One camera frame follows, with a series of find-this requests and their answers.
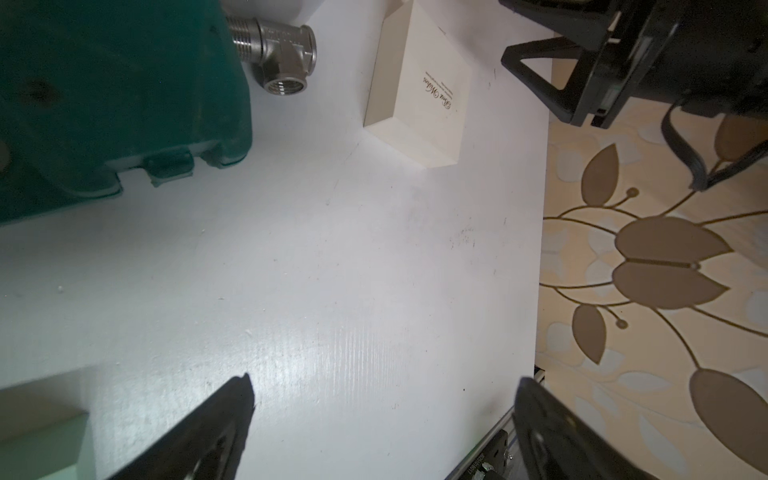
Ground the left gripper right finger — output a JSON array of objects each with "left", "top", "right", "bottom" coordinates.
[{"left": 512, "top": 377, "right": 653, "bottom": 480}]

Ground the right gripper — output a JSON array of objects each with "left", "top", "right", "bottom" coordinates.
[{"left": 499, "top": 0, "right": 767, "bottom": 128}]

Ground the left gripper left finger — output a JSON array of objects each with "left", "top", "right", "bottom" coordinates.
[{"left": 112, "top": 374, "right": 255, "bottom": 479}]

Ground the cream jewelry box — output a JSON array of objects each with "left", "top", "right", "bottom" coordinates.
[{"left": 364, "top": 1, "right": 472, "bottom": 168}]

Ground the mint green jewelry box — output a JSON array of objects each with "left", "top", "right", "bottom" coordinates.
[{"left": 1, "top": 367, "right": 96, "bottom": 479}]

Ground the green plastic tool case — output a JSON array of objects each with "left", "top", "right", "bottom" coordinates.
[{"left": 1, "top": 1, "right": 252, "bottom": 223}]

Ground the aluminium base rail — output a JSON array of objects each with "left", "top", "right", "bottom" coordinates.
[{"left": 446, "top": 406, "right": 560, "bottom": 479}]

